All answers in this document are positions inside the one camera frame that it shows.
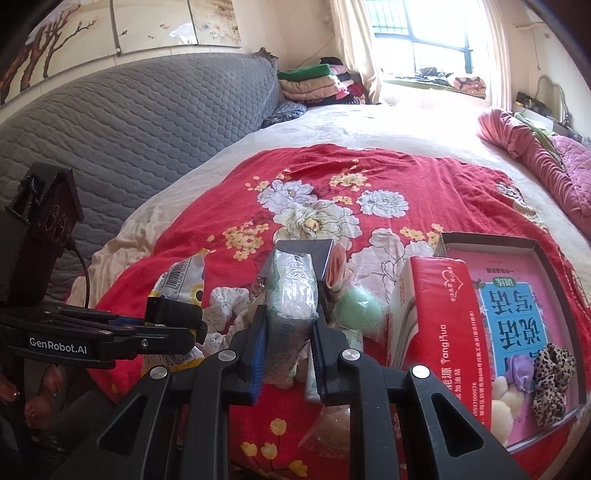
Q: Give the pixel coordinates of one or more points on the cream teddy bear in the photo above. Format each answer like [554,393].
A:
[503,410]

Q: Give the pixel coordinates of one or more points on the window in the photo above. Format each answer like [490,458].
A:
[415,27]

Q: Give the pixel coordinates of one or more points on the white printed cloth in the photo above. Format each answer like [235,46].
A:
[226,300]

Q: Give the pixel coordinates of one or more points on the yellow snack packet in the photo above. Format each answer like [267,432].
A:
[182,277]

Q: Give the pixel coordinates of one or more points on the stack of folded clothes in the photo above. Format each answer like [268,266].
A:
[314,83]

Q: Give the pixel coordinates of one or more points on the clear green tissue packet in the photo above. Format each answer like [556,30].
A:
[291,295]

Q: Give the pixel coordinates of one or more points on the red floral blanket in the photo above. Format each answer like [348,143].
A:
[415,184]

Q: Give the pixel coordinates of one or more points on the person's foot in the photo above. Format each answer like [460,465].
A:
[46,392]

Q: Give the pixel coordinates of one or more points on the green cloth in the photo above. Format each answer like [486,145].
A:
[535,127]

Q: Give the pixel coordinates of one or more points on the small tissue packet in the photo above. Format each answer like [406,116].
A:
[311,383]

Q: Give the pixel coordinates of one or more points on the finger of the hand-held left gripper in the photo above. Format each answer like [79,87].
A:
[175,314]
[161,341]

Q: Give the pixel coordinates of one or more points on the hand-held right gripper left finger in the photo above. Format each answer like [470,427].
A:
[258,355]

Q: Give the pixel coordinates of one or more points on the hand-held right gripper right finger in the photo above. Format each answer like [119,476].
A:
[319,364]

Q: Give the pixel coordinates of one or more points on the pink book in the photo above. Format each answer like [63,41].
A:
[549,304]

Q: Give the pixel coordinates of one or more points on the gray quilted headboard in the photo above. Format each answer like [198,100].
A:
[138,115]

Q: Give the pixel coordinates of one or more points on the bed with cream sheet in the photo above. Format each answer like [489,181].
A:
[392,124]

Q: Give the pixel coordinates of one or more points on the leopard print pouch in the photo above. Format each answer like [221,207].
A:
[551,383]

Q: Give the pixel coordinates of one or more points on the black device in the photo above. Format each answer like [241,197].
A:
[531,102]

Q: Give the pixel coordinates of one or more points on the red tissue pack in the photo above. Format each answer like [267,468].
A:
[443,323]

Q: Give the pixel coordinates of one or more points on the cream curtain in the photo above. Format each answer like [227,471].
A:
[355,46]

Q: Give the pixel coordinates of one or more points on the pink quilt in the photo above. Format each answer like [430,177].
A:
[521,143]

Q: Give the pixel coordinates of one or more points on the tree wall painting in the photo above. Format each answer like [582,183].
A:
[69,37]

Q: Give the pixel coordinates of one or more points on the heart-shaped mirror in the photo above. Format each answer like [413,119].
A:
[554,99]

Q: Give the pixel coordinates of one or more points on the dark gray box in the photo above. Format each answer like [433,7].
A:
[314,251]

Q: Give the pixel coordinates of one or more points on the shallow cardboard box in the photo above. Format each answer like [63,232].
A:
[489,242]

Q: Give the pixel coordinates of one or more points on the pink cloth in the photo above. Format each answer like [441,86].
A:
[337,272]

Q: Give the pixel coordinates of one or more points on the dark patterned pillow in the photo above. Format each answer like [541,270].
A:
[284,113]

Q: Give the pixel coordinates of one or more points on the floral patterned cloth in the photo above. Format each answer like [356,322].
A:
[468,84]

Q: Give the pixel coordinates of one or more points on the light green ball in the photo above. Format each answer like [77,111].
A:
[358,311]

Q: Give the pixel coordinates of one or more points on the clear plastic bag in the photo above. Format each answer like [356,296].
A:
[328,429]

